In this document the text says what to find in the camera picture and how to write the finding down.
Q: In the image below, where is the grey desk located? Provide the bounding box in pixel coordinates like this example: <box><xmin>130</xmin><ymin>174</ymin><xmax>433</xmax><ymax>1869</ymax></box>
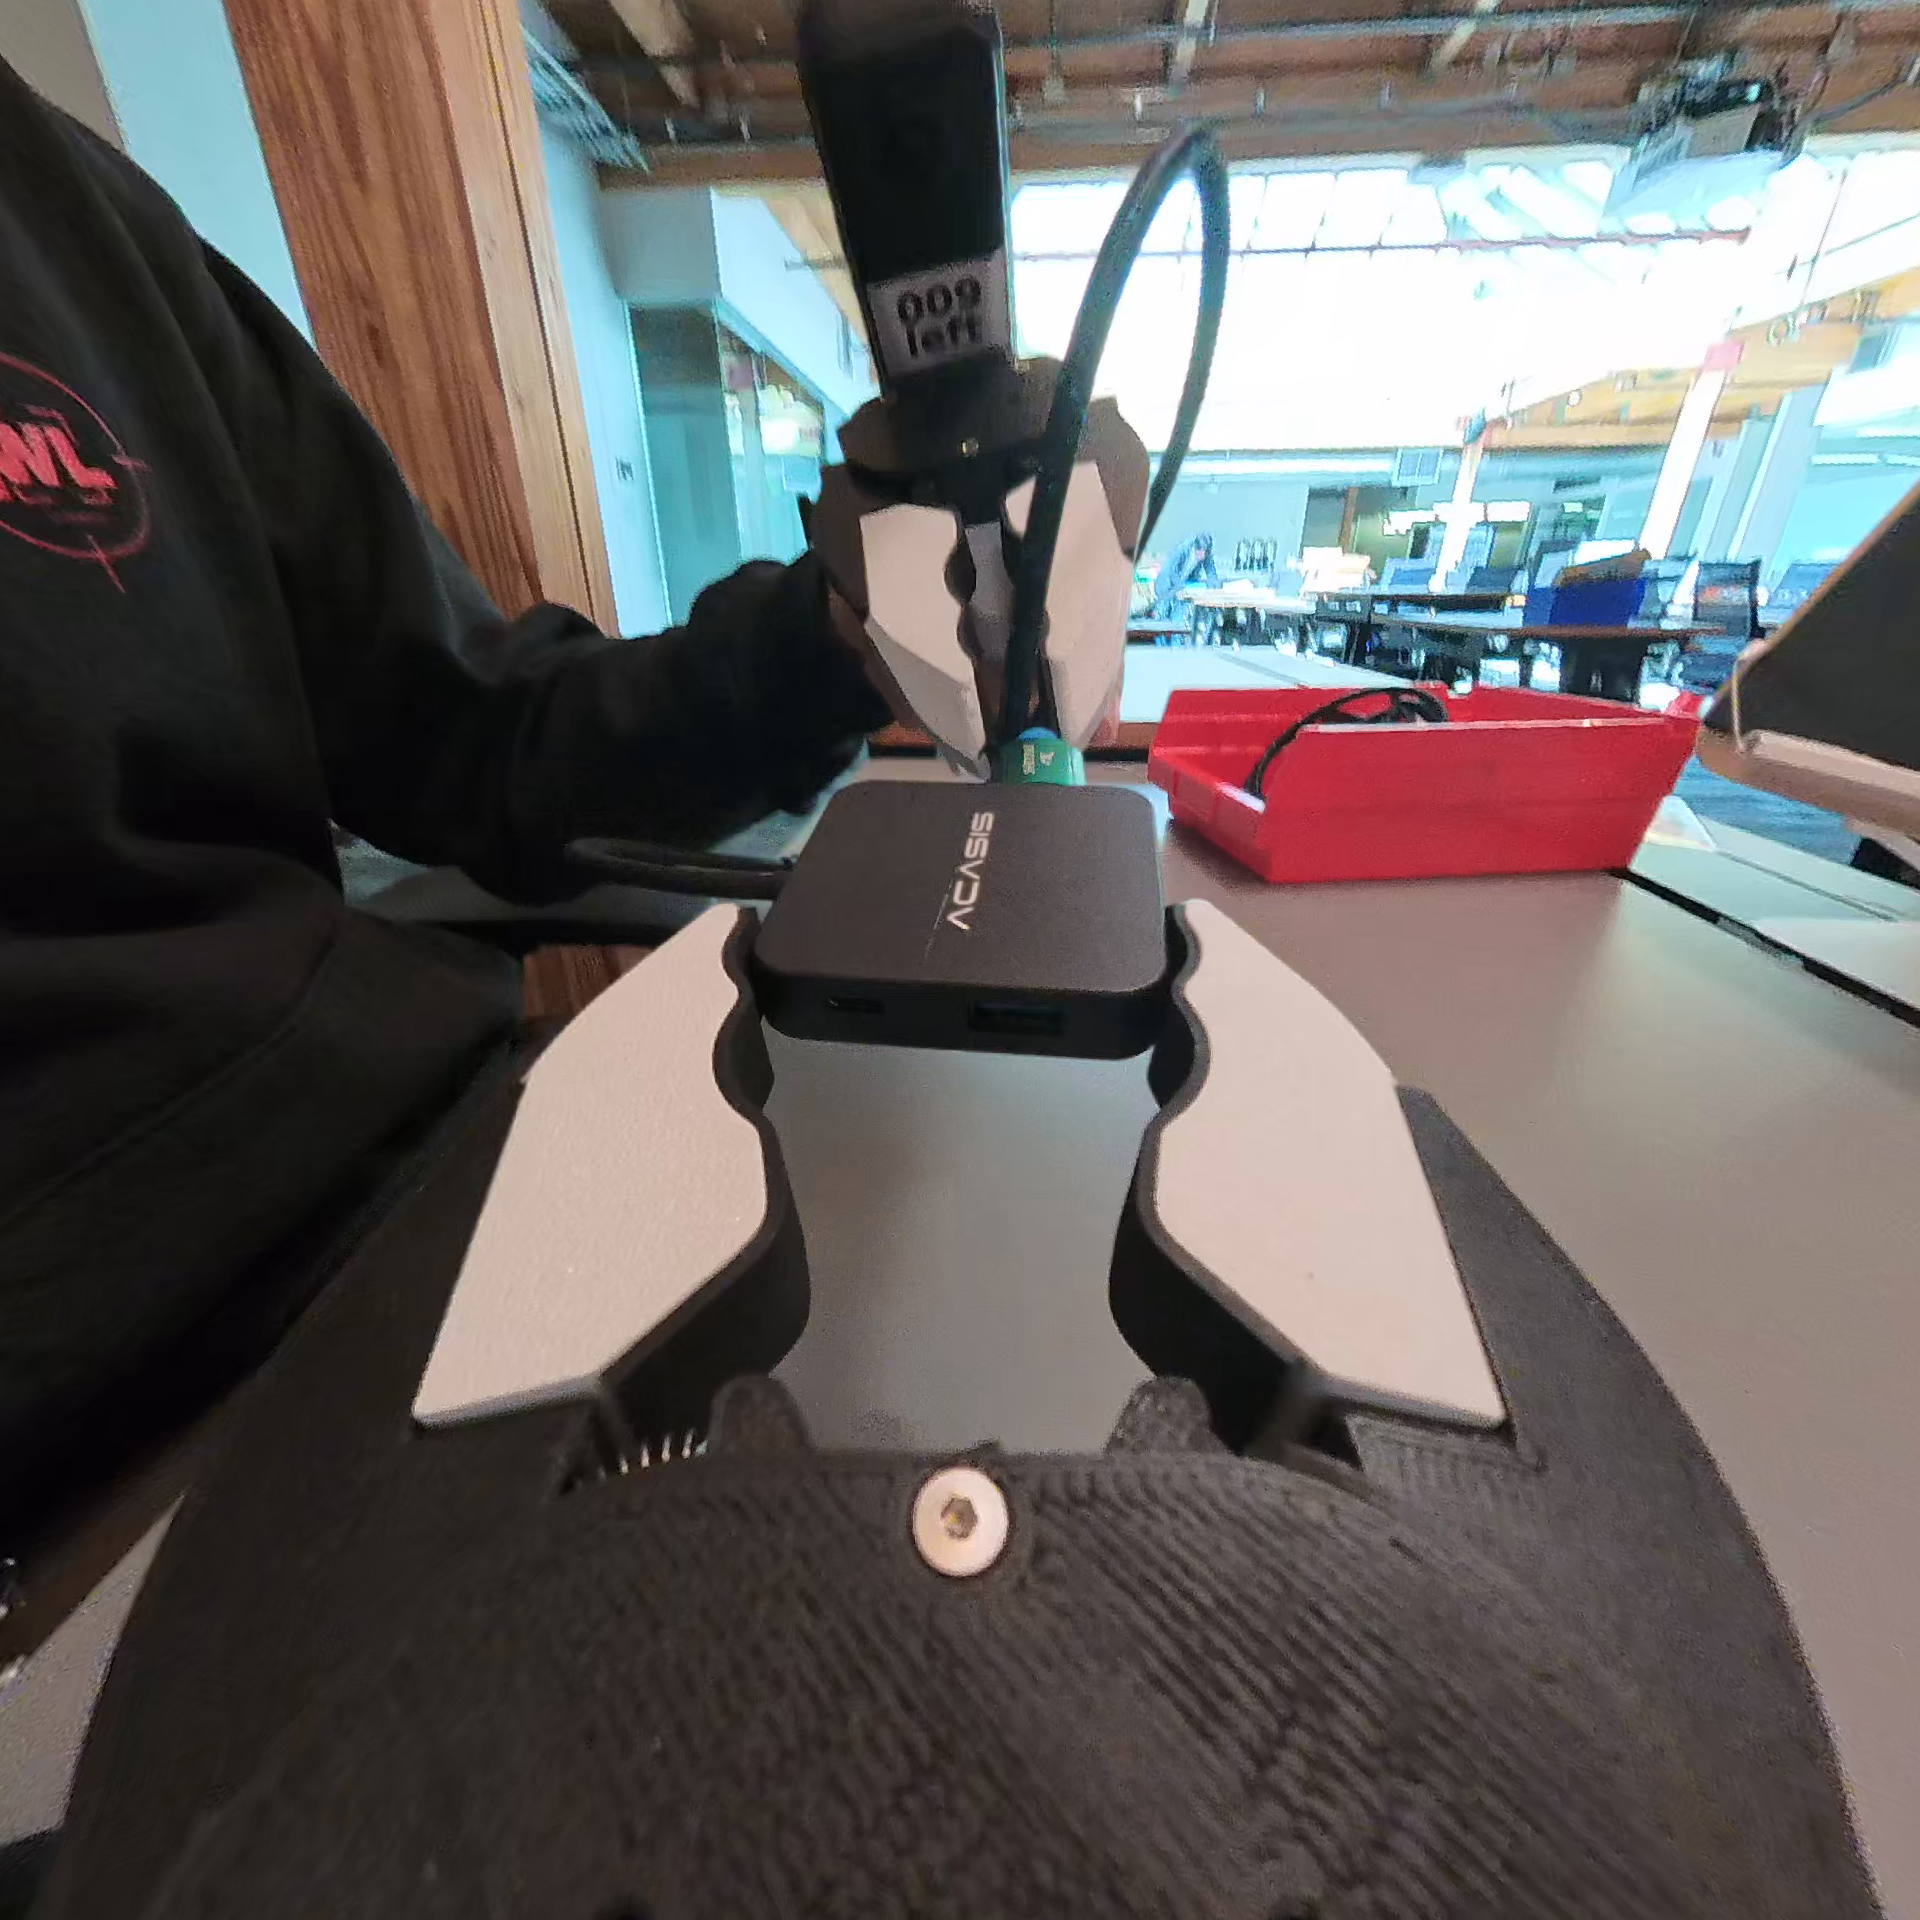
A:
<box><xmin>737</xmin><ymin>645</ymin><xmax>1920</xmax><ymax>1920</ymax></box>

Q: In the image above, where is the black USB hub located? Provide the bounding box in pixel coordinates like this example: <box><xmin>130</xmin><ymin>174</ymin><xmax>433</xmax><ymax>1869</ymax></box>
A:
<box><xmin>568</xmin><ymin>780</ymin><xmax>1175</xmax><ymax>1062</ymax></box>

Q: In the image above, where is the person's black clothed torso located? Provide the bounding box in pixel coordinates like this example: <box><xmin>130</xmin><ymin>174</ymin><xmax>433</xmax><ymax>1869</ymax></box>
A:
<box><xmin>0</xmin><ymin>60</ymin><xmax>529</xmax><ymax>1636</ymax></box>

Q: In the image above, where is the person's left forearm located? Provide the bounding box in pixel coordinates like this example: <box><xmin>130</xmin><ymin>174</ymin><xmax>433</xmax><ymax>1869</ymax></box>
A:
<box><xmin>337</xmin><ymin>556</ymin><xmax>904</xmax><ymax>902</ymax></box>

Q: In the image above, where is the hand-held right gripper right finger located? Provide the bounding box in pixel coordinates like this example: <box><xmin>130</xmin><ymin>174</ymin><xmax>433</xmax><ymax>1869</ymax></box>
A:
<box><xmin>1111</xmin><ymin>901</ymin><xmax>1508</xmax><ymax>1460</ymax></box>

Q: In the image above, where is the ceiling projector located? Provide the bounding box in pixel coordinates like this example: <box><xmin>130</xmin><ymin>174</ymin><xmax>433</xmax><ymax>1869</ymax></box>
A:
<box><xmin>1603</xmin><ymin>60</ymin><xmax>1808</xmax><ymax>213</ymax></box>

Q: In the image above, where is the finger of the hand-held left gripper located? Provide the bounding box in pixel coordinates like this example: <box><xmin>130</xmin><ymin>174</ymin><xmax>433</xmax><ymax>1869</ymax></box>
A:
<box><xmin>857</xmin><ymin>503</ymin><xmax>992</xmax><ymax>770</ymax></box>
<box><xmin>1001</xmin><ymin>397</ymin><xmax>1154</xmax><ymax>751</ymax></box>

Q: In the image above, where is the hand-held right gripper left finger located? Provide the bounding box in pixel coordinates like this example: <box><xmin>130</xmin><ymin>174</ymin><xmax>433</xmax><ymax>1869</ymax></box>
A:
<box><xmin>409</xmin><ymin>902</ymin><xmax>813</xmax><ymax>1426</ymax></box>

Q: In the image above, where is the black cable with green plugs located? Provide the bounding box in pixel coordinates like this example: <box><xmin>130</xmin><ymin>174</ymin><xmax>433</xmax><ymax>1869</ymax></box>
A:
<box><xmin>1241</xmin><ymin>685</ymin><xmax>1455</xmax><ymax>798</ymax></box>
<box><xmin>992</xmin><ymin>118</ymin><xmax>1234</xmax><ymax>792</ymax></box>

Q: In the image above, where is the black panel with wooden back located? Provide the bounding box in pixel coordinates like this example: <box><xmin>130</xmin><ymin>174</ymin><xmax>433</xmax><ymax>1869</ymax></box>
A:
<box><xmin>1703</xmin><ymin>481</ymin><xmax>1920</xmax><ymax>781</ymax></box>

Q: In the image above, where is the red bin with cables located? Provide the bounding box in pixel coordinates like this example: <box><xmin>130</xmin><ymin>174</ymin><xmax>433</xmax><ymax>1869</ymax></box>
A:
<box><xmin>1147</xmin><ymin>680</ymin><xmax>1708</xmax><ymax>887</ymax></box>

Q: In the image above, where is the row of office desks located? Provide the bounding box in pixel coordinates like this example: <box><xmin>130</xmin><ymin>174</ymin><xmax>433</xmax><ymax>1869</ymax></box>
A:
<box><xmin>1141</xmin><ymin>556</ymin><xmax>1771</xmax><ymax>698</ymax></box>

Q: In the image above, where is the person's left hand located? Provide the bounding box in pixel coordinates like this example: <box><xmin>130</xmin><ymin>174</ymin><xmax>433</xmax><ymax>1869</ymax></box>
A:
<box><xmin>808</xmin><ymin>461</ymin><xmax>890</xmax><ymax>664</ymax></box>

